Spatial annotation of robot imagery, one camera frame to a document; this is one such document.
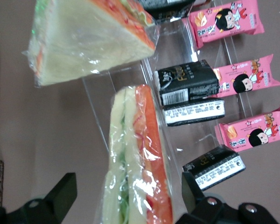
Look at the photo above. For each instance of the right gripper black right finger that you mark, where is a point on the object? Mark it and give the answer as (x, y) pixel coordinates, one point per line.
(200, 207)

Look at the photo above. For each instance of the black and white small carton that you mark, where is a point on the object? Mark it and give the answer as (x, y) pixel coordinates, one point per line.
(186, 81)
(214, 168)
(193, 112)
(164, 7)

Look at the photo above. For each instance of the clear acrylic stepped shelf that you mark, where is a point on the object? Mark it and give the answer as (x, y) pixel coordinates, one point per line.
(196, 134)

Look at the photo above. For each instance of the pink cartoon snack pack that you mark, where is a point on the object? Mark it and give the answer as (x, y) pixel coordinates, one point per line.
(226, 21)
(247, 77)
(254, 130)

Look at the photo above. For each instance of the plastic-wrapped triangle sandwich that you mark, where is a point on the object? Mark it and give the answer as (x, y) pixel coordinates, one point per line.
(84, 42)
(140, 163)

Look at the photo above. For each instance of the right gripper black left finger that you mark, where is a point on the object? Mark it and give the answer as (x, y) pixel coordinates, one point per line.
(60, 198)

